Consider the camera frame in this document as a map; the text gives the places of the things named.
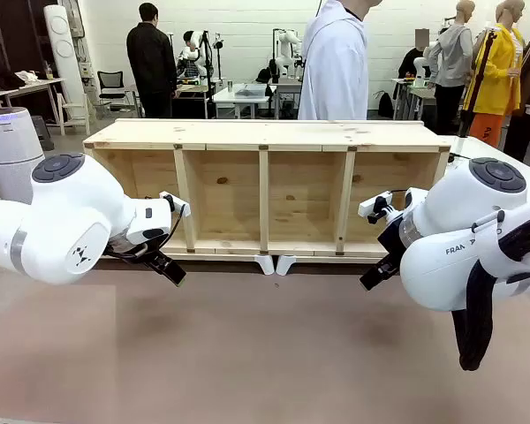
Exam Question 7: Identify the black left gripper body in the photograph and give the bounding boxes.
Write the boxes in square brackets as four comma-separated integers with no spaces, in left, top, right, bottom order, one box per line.
[103,237,161,267]

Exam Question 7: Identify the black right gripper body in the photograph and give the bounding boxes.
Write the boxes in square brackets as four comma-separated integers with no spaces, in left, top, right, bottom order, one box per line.
[376,217,408,267]

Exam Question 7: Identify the wooden riser board white legs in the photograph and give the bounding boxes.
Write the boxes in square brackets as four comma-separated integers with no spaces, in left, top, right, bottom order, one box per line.
[95,246,276,276]
[276,246,390,277]

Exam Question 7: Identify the black backpack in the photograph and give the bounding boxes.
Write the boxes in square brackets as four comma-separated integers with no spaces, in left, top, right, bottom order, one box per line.
[376,91,396,120]

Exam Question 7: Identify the light wooden chair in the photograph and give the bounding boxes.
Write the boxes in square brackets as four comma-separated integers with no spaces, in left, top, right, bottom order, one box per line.
[60,91,92,136]

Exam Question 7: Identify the white cylindrical air purifier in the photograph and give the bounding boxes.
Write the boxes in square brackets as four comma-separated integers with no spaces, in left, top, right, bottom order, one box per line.
[0,107,46,206]

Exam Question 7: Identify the four-compartment pine wood shelf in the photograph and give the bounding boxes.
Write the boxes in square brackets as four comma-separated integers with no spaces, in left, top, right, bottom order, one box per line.
[82,118,451,259]

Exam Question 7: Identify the black mesh office chair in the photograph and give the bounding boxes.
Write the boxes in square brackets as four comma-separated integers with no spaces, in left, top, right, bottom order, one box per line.
[97,70,130,118]

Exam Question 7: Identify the seated person in black top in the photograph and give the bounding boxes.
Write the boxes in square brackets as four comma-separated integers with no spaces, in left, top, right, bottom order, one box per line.
[397,28,439,86]

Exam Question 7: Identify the person in white hoodie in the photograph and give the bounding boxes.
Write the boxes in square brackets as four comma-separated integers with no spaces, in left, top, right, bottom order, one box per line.
[297,0,383,121]

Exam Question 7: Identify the white background table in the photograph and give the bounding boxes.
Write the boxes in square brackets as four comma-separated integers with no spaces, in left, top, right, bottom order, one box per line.
[211,82,278,120]

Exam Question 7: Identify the black and yellow tripod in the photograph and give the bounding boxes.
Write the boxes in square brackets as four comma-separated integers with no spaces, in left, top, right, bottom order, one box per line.
[456,26,500,139]

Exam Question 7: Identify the mannequin in grey hoodie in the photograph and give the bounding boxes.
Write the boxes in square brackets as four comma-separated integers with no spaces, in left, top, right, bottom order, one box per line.
[427,0,478,136]

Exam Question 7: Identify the person in black jacket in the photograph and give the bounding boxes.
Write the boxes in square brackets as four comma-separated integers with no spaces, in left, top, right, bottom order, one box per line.
[125,2,179,119]

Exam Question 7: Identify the mannequin in yellow jacket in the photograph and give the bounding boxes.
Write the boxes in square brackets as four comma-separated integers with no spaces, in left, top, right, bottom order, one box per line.
[462,0,527,149]

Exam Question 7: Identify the black stand with lamp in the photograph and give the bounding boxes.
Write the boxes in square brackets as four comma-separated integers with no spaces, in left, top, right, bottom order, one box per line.
[201,29,225,119]

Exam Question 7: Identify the tall white standing air conditioner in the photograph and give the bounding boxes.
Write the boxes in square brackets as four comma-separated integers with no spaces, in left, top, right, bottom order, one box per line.
[42,4,92,121]

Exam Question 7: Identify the thin black wrist camera cable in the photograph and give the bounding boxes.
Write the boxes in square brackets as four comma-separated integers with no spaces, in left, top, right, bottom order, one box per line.
[156,201,187,251]

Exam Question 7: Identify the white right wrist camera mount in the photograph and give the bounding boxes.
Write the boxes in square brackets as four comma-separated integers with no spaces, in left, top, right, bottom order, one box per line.
[358,189,398,224]

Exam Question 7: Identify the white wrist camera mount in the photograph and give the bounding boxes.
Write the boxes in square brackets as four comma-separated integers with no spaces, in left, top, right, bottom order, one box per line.
[358,189,398,224]
[158,191,192,218]

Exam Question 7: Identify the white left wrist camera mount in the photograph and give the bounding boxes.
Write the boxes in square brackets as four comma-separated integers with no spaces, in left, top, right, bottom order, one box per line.
[158,191,192,218]

